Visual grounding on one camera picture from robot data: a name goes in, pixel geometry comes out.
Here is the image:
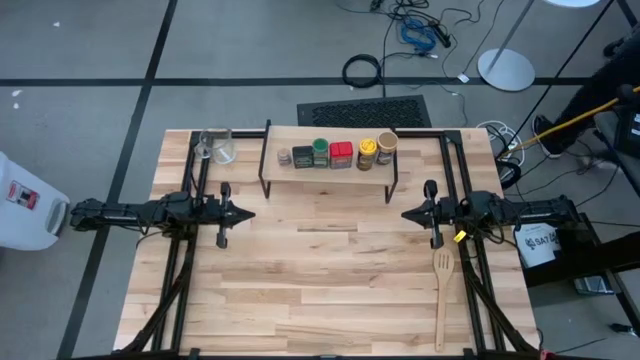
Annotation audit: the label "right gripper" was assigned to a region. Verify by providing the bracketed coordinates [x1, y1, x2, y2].
[401, 180, 450, 250]

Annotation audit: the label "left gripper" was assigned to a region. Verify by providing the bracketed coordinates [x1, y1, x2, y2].
[209, 182, 256, 250]

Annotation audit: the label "tan-lid furikake jar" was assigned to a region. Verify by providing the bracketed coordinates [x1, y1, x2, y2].
[375, 130, 400, 166]

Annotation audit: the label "dark green pepper tin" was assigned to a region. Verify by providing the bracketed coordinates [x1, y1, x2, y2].
[292, 145, 315, 169]

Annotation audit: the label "red smoked paprika tin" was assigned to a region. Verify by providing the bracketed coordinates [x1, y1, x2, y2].
[329, 141, 354, 170]

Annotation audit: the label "green-lid oregano glass jar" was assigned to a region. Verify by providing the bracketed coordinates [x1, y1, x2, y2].
[312, 138, 330, 169]

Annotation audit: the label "wooden shelf black metal legs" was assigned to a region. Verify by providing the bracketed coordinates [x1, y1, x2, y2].
[258, 118, 400, 204]

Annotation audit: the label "wooden slotted spatula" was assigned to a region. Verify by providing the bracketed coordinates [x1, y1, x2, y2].
[432, 248, 456, 353]

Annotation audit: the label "glass measuring cup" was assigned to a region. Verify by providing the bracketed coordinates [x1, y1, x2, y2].
[194, 128, 237, 165]

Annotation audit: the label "black perforated floor panel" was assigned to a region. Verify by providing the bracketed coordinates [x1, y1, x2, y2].
[296, 94, 433, 129]

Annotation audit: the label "white printed bag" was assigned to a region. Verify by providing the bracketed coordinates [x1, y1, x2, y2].
[513, 222, 561, 269]

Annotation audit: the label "grey round-base floor stand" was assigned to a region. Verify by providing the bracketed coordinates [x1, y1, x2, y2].
[477, 0, 537, 93]

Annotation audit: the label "black side cart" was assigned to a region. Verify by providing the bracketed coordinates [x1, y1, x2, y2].
[519, 189, 640, 334]

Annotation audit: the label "black power strip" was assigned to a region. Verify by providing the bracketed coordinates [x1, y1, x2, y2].
[428, 22, 454, 50]

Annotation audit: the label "grey box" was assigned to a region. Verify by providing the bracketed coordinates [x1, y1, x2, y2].
[572, 276, 617, 297]

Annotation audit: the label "white plastic bin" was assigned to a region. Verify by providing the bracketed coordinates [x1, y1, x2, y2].
[0, 151, 71, 252]

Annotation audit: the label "person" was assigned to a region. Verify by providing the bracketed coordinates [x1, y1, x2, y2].
[531, 34, 640, 159]

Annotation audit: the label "black aluminium table frame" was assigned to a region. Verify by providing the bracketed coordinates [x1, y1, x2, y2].
[122, 128, 539, 360]

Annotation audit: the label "white coiled cable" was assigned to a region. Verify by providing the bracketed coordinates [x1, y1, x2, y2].
[474, 119, 526, 169]

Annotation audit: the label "coiled black cable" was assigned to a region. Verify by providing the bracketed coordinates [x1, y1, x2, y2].
[341, 53, 384, 90]

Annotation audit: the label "yellow hose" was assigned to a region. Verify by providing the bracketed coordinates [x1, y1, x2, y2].
[499, 85, 640, 156]

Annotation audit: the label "blue coiled cable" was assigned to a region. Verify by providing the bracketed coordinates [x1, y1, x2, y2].
[399, 16, 438, 53]

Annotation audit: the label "white ring-shaped base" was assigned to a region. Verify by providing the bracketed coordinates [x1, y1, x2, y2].
[543, 0, 602, 9]

